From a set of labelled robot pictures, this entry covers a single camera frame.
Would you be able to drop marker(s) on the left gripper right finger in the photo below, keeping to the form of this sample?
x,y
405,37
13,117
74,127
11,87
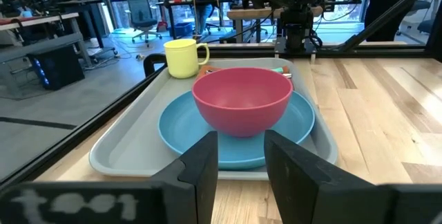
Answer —
x,y
300,182

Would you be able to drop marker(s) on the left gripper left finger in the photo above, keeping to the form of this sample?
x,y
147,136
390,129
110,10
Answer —
x,y
202,182

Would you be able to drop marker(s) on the blue plate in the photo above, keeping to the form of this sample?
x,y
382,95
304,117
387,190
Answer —
x,y
179,127

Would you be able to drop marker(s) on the grey plastic tray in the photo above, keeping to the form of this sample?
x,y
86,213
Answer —
x,y
131,141

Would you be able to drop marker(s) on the pink bowl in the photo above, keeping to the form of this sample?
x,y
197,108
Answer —
x,y
241,103

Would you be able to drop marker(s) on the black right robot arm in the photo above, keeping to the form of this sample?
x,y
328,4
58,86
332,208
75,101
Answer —
x,y
297,23

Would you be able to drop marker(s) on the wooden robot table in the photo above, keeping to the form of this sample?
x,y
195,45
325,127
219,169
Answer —
x,y
255,13

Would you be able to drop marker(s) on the black office desk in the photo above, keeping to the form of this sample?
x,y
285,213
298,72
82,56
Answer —
x,y
207,0

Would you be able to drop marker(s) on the blue storage bin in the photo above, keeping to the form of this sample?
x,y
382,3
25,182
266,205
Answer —
x,y
181,29

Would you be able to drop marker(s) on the yellow mug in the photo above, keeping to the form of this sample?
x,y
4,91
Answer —
x,y
183,58

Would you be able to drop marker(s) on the grey office chair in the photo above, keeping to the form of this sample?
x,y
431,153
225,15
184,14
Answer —
x,y
141,9

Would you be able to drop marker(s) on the black computer tower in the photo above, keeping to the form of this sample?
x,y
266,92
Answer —
x,y
58,66

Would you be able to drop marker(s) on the white top work table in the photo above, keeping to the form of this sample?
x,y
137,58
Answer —
x,y
41,19

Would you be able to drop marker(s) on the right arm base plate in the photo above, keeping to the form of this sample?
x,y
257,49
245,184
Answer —
x,y
297,47

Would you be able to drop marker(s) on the black aluminium table frame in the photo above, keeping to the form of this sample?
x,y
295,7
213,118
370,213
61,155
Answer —
x,y
380,51

